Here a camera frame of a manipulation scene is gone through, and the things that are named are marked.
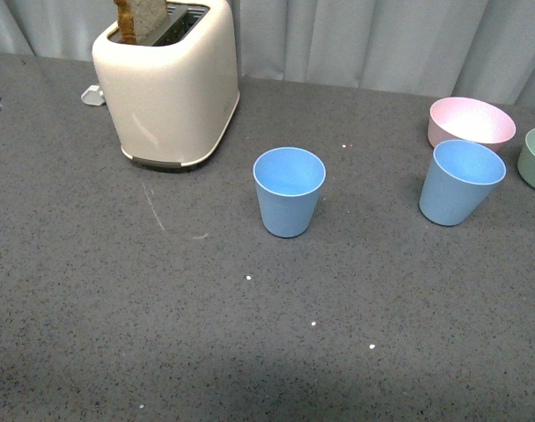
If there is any blue cup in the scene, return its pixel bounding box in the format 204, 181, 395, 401
253, 147, 326, 238
419, 140, 506, 226

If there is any cream white toaster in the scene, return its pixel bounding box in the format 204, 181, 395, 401
92, 1, 240, 168

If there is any white power plug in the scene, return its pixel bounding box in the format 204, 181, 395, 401
81, 84, 106, 106

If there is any pink bowl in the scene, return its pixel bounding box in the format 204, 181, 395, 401
428, 97, 517, 151

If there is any toast bread slice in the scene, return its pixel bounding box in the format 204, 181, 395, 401
114, 0, 168, 45

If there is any grey curtain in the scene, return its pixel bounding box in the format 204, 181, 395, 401
0, 0, 535, 109

